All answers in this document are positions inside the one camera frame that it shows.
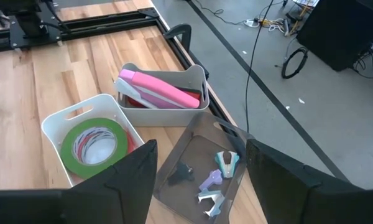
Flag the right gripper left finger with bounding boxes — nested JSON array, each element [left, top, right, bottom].
[[0, 139, 159, 224]]

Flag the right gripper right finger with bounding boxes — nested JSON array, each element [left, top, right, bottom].
[[245, 138, 373, 224]]

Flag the red tape roll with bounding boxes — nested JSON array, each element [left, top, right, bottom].
[[77, 128, 138, 158]]

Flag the green masking tape roll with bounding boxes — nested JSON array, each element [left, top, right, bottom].
[[59, 117, 129, 180]]

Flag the black staple remover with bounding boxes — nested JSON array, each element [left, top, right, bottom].
[[167, 161, 196, 187]]

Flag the teal white staple remover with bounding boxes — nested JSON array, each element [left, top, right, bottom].
[[213, 150, 241, 179]]

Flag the light blue staple remover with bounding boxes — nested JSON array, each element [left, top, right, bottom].
[[196, 188, 226, 218]]

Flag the purple staple remover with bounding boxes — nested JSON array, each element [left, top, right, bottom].
[[198, 169, 224, 192]]

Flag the pink marker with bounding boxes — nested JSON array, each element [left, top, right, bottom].
[[114, 68, 201, 110]]

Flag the red stapler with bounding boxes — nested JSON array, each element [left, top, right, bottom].
[[126, 89, 203, 109]]

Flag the white plastic bin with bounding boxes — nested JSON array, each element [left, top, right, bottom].
[[40, 93, 145, 188]]

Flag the dark translucent plastic bin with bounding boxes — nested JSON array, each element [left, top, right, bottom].
[[152, 111, 256, 224]]

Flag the grey plastic bin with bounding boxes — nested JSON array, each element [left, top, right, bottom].
[[114, 62, 211, 128]]

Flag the black cabinet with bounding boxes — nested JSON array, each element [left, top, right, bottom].
[[296, 0, 373, 72]]

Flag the white power strip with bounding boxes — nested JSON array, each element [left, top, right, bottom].
[[242, 16, 296, 35]]

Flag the black table clamp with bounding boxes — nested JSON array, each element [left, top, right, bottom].
[[163, 23, 211, 80]]

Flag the coiled black cable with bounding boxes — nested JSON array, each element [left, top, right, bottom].
[[280, 46, 310, 80]]

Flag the long black floor cable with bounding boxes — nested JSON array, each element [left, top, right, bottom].
[[244, 0, 275, 134]]

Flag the black aluminium table frame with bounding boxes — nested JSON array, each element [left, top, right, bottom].
[[0, 7, 237, 138]]

